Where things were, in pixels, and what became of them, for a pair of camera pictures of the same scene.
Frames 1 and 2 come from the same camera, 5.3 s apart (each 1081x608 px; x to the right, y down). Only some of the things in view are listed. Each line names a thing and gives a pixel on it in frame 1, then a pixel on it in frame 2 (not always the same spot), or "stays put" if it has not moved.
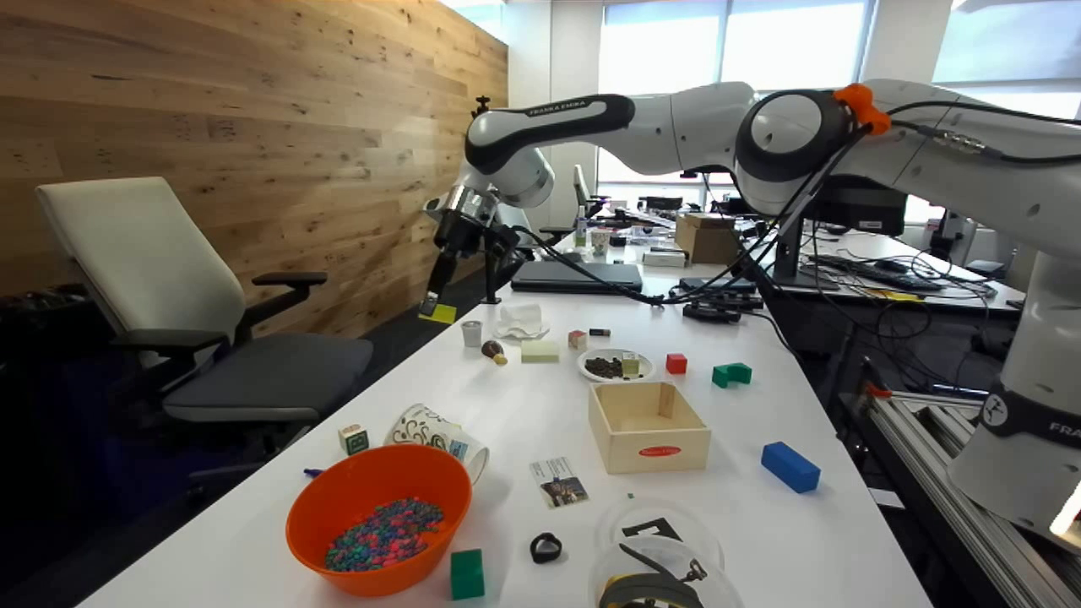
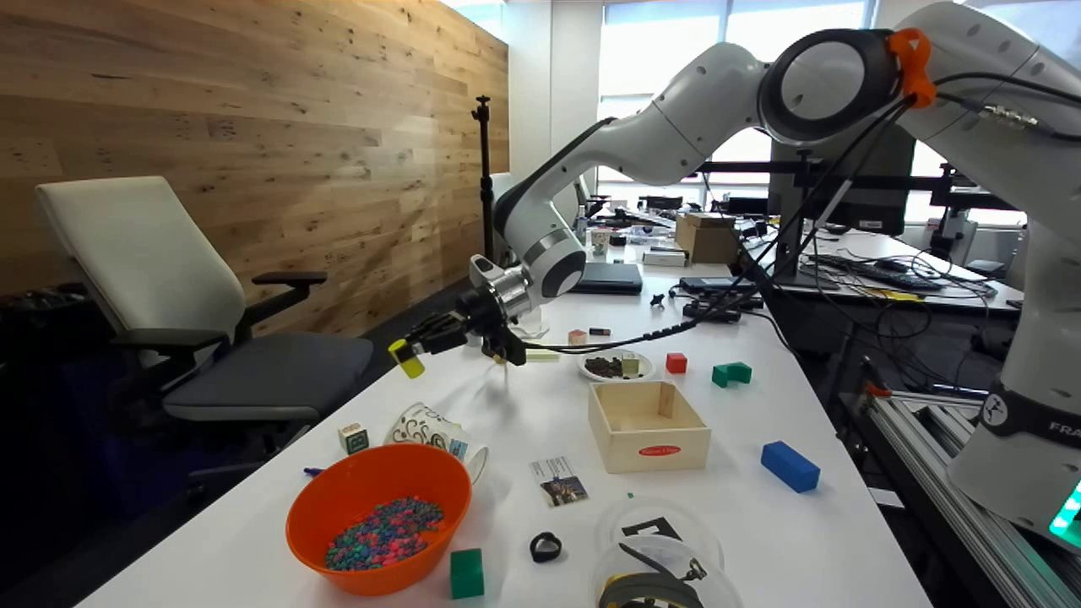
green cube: [468, 573] stays put
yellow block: [444, 312] → [409, 366]
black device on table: [717, 297] stays put
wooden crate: [709, 239] stays put
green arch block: [732, 373] stays put
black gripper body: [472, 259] → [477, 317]
